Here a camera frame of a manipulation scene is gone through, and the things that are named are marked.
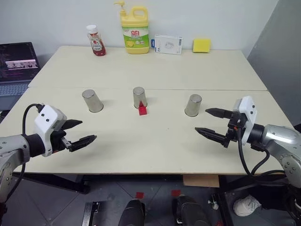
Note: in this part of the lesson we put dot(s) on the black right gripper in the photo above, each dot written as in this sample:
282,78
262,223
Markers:
233,131

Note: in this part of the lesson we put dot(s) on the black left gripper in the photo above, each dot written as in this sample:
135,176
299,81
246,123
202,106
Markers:
58,139

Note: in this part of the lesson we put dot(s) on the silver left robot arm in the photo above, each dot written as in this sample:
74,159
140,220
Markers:
14,150

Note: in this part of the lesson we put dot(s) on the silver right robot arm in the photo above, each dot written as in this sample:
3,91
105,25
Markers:
279,143

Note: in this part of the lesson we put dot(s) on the inverted steel cup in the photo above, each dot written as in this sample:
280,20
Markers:
193,105
92,100
140,97

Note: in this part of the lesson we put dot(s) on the brown cardboard piece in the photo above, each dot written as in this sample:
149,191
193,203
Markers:
201,180

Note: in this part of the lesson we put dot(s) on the red toy block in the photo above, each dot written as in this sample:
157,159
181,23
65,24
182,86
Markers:
142,110

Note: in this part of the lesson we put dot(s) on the yellow sponge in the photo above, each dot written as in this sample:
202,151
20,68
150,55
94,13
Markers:
201,45

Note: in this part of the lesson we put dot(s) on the red floor tape square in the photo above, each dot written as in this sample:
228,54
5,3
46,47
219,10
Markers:
140,195
176,193

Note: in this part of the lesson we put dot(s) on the grey laptop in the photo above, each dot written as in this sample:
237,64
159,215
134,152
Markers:
16,68

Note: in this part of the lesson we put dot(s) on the black robot right foot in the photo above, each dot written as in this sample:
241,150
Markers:
189,210

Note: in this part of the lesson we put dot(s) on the black robot foot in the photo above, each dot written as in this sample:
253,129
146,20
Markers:
132,213
189,210

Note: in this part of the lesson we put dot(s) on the white product box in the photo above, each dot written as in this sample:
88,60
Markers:
168,44

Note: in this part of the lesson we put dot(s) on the red ketchup bottle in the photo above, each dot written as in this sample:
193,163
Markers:
97,42

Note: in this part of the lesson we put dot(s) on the black robot left foot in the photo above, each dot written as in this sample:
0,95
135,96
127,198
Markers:
132,213

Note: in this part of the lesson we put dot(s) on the yellow dish soap bottle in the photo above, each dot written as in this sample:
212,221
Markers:
135,30

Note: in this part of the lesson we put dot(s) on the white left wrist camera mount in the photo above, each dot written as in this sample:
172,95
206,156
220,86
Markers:
45,122

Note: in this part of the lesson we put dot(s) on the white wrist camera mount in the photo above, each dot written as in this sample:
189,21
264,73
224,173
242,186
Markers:
247,115
45,122

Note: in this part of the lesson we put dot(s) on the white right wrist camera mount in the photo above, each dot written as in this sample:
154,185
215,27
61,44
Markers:
247,115

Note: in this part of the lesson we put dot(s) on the black table leg frame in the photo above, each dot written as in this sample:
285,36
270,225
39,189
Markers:
51,181

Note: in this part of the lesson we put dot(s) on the black metal floor bracket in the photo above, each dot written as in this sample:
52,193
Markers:
92,213

